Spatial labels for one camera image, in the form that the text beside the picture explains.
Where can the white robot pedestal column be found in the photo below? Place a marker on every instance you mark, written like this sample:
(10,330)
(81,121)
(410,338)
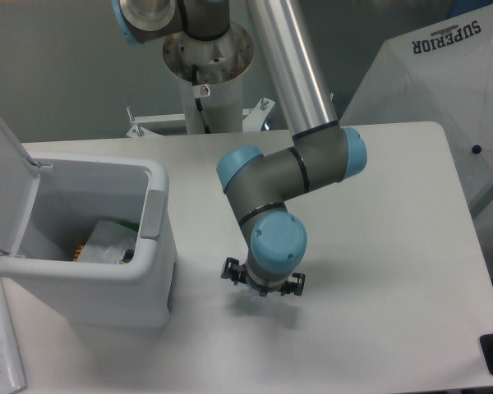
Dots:
(210,75)

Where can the crushed clear plastic bottle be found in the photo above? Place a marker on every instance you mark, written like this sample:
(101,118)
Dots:
(255,294)

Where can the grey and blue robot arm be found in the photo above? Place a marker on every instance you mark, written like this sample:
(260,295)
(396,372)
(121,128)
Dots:
(257,185)

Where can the white plastic trash can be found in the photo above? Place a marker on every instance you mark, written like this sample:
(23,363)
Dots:
(89,235)

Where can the white umbrella with lettering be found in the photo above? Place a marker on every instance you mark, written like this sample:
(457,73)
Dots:
(441,73)

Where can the blue and yellow snack box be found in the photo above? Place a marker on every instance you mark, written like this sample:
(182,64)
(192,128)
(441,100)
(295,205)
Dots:
(78,251)

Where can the white trash can lid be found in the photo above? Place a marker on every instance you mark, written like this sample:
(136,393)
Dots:
(20,175)

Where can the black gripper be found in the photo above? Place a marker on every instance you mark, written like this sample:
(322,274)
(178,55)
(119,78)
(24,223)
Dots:
(238,272)

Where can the white plastic bag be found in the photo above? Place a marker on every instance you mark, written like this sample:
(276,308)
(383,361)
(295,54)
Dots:
(110,243)

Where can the white pedestal base bracket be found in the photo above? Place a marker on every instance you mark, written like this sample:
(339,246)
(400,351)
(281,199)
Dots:
(253,119)

